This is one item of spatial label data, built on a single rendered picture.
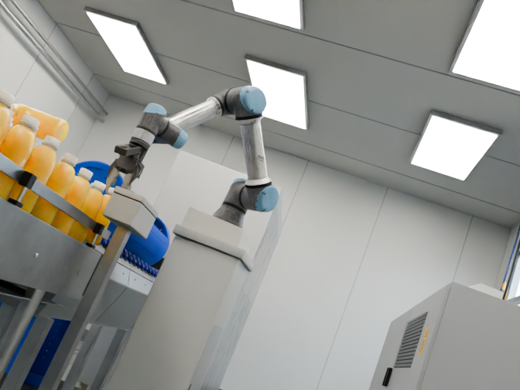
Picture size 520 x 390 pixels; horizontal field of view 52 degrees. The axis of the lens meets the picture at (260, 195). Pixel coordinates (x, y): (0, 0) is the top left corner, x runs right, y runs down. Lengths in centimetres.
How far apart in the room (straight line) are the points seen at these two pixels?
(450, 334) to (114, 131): 648
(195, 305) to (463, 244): 561
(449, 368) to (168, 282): 135
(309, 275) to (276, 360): 116
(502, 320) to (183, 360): 149
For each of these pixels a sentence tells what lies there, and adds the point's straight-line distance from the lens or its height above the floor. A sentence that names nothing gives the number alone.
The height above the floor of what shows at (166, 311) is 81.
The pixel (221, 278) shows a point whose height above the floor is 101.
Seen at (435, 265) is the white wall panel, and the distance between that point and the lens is 732.
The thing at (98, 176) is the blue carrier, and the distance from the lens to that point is 216.
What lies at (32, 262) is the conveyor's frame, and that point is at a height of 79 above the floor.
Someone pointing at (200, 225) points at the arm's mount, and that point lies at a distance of 230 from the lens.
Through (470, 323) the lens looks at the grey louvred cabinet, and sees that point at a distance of 276.
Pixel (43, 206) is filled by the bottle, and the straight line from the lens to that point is 153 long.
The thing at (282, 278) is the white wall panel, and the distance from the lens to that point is 714.
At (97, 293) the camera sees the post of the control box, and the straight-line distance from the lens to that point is 175.
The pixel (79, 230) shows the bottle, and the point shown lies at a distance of 175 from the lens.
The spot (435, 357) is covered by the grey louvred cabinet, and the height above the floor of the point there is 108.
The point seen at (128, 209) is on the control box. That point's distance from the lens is 169.
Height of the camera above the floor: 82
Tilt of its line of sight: 15 degrees up
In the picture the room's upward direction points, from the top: 23 degrees clockwise
